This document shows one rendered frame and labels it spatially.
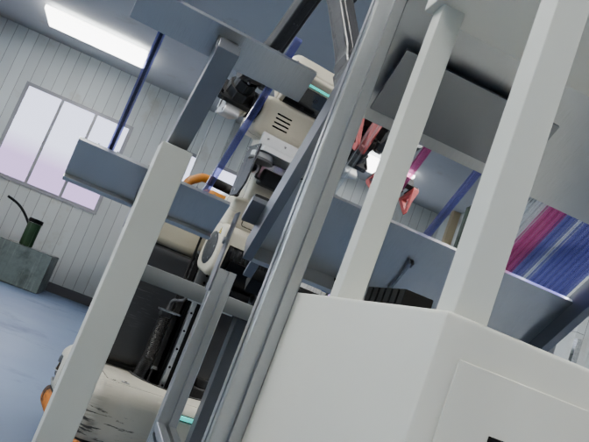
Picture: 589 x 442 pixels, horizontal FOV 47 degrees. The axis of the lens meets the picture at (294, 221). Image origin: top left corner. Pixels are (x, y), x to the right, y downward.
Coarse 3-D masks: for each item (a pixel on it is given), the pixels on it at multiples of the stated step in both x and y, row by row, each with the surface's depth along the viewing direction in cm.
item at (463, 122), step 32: (416, 0) 107; (416, 32) 110; (384, 64) 114; (448, 64) 113; (480, 64) 112; (512, 64) 112; (384, 96) 113; (448, 96) 112; (480, 96) 112; (576, 96) 115; (448, 128) 116; (480, 128) 116; (576, 128) 118; (480, 160) 120; (544, 160) 123; (576, 160) 122; (544, 192) 127; (576, 192) 127
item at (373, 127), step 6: (372, 126) 123; (378, 126) 122; (366, 132) 124; (372, 132) 123; (366, 138) 124; (372, 138) 124; (360, 144) 125; (366, 144) 125; (360, 150) 126; (354, 156) 127; (348, 162) 128; (354, 162) 128; (348, 168) 129; (342, 174) 130; (348, 174) 129; (342, 180) 130; (336, 192) 132
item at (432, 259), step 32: (352, 224) 136; (320, 256) 142; (384, 256) 140; (416, 256) 139; (448, 256) 139; (416, 288) 145; (512, 288) 143; (544, 288) 143; (512, 320) 149; (544, 320) 148
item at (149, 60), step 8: (160, 32) 121; (160, 40) 122; (152, 48) 123; (152, 56) 124; (144, 64) 125; (152, 64) 125; (144, 72) 126; (144, 80) 128; (136, 88) 129; (136, 96) 130; (128, 104) 131; (128, 112) 132; (120, 120) 134; (120, 128) 135; (112, 136) 136; (112, 144) 138
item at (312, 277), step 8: (256, 256) 139; (264, 256) 140; (272, 256) 141; (264, 264) 139; (312, 272) 143; (320, 272) 144; (304, 280) 141; (312, 280) 141; (320, 280) 142; (328, 280) 144; (320, 288) 142; (328, 288) 142
